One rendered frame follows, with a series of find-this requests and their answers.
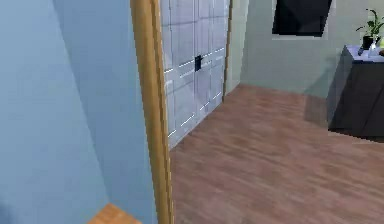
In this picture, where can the white panelled room door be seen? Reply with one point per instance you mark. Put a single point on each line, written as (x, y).
(186, 83)

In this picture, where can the dark grey cupboard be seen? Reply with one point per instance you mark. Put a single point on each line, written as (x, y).
(360, 96)

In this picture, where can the small dark remote control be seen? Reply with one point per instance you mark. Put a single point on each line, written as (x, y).
(360, 51)

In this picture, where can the clear glass bottle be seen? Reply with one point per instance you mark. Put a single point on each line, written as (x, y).
(373, 50)

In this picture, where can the green house plant black pot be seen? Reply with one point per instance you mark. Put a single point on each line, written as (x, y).
(370, 31)

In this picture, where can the wooden door frame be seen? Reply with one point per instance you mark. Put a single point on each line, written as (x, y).
(151, 110)

